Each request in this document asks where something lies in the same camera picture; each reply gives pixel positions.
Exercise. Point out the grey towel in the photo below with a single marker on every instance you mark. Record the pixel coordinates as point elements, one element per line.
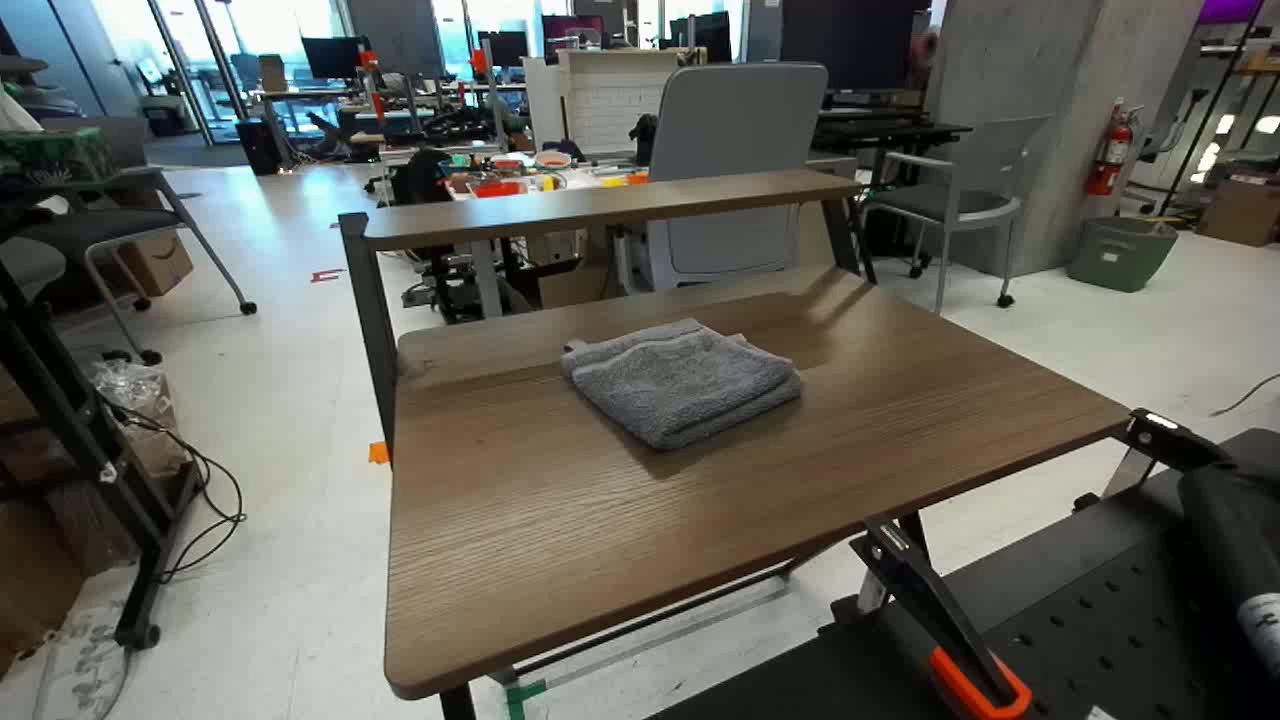
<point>679,380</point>

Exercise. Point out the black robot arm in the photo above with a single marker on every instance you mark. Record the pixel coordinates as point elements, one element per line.
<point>1232,532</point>

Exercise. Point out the wooden desk raised shelf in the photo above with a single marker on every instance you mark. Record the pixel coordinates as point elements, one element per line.
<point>602,205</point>

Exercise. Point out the white cluttered work table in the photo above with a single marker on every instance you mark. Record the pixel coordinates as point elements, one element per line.
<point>534,174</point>

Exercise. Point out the grey office chair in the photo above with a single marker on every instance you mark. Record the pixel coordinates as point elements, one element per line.
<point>731,145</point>

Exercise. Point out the grey chair with armrests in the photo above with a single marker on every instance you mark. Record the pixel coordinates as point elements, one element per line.
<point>968,184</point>

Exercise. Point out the black computer monitor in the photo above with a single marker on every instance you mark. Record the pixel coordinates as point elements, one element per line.
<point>329,56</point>

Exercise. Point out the green plastic bin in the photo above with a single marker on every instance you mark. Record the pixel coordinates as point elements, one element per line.
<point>1122,253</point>

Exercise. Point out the red fire extinguisher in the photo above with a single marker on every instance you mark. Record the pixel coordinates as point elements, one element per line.
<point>1108,149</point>

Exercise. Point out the black bar clamp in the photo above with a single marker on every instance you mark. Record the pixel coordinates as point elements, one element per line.
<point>1158,447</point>

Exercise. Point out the cardboard box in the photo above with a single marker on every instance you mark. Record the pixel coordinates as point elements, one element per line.
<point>1240,211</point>

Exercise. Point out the black metal rack frame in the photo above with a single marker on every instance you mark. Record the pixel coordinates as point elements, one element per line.
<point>83,424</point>

